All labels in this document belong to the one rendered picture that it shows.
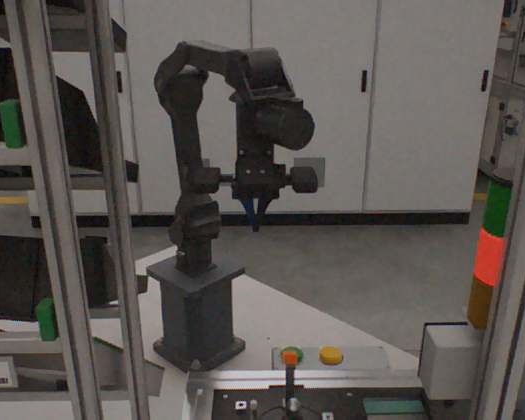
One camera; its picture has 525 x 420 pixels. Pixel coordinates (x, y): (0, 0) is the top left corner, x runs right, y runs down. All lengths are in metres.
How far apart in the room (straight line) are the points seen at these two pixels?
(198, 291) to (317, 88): 2.74
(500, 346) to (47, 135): 0.44
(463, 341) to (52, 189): 0.42
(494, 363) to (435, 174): 3.43
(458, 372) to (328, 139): 3.17
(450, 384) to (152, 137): 3.27
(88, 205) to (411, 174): 2.30
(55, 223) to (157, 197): 3.43
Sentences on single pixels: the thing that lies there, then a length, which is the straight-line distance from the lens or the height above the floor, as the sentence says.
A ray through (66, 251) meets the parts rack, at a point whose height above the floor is 1.39.
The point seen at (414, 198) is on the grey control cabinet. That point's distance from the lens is 3.98.
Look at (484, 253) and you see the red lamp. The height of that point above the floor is 1.34.
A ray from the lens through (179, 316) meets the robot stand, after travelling 1.08.
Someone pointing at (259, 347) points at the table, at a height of 0.86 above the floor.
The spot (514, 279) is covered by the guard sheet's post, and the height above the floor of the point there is 1.33.
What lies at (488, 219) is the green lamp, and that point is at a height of 1.37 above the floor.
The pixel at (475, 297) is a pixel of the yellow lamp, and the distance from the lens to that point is 0.58.
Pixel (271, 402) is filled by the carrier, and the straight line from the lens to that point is 0.90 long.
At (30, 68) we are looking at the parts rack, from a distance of 0.39.
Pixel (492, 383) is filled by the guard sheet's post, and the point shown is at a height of 1.22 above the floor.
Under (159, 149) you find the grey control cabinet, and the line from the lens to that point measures 3.73.
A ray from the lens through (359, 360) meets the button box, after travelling 1.01.
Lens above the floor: 1.57
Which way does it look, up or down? 22 degrees down
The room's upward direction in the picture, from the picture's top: straight up
